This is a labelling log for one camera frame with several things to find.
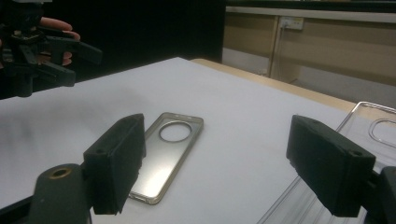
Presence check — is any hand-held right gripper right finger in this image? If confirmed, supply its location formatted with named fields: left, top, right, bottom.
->
left=286, top=114, right=377, bottom=218

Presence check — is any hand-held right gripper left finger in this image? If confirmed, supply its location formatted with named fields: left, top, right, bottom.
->
left=83, top=113, right=147, bottom=216

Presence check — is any clear acrylic display stand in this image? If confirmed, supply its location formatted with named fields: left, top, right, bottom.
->
left=256, top=161, right=396, bottom=224

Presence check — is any grey phone case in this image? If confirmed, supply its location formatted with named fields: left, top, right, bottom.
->
left=128, top=111, right=205, bottom=206

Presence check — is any transparent phone case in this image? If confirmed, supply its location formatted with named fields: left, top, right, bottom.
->
left=335, top=100, right=396, bottom=171

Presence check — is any white table mat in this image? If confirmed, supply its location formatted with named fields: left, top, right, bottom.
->
left=0, top=56, right=396, bottom=224

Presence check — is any white cable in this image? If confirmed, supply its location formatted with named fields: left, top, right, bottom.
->
left=268, top=24, right=286, bottom=77

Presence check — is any white wall socket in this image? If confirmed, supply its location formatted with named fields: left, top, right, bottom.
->
left=278, top=16, right=304, bottom=32

